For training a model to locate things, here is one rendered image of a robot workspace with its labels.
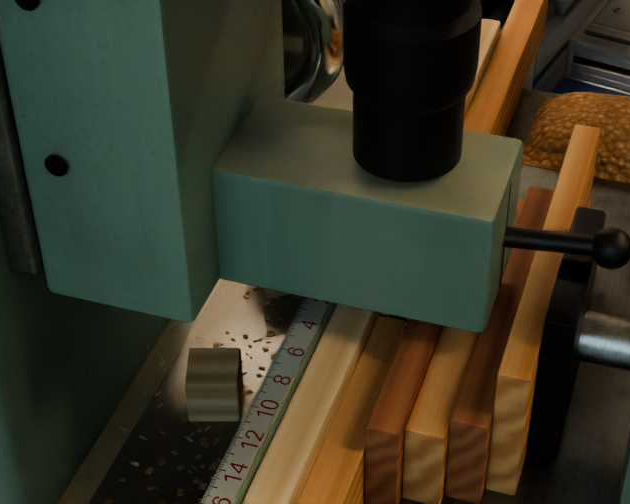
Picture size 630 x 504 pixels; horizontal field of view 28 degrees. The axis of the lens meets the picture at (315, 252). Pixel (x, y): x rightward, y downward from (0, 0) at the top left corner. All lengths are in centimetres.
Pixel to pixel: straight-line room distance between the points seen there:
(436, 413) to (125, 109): 20
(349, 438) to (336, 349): 5
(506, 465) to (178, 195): 20
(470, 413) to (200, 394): 24
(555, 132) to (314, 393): 31
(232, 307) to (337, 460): 30
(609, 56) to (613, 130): 50
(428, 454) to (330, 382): 6
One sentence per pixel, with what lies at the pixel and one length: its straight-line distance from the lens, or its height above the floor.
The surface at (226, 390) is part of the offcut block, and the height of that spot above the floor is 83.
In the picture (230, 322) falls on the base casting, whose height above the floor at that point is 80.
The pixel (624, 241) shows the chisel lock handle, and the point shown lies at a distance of 59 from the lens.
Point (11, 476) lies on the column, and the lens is 70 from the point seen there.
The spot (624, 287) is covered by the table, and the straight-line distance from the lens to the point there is 74.
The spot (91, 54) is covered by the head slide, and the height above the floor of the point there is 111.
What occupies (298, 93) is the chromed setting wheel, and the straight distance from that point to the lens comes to 73.
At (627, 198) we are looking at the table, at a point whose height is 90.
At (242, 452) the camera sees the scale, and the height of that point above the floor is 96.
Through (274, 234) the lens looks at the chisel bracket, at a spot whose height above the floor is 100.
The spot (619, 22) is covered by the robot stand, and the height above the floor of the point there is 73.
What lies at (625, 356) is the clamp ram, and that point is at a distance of 62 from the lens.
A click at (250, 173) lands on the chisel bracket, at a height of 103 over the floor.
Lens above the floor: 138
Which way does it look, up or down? 39 degrees down
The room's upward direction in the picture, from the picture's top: 1 degrees counter-clockwise
